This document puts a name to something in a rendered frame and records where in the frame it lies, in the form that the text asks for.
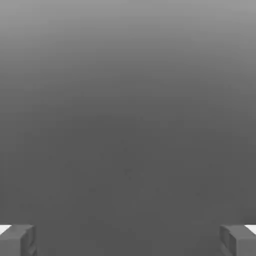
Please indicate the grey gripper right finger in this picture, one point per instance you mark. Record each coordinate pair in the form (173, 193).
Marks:
(241, 241)

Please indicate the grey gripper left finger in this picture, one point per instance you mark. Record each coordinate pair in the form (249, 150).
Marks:
(14, 240)

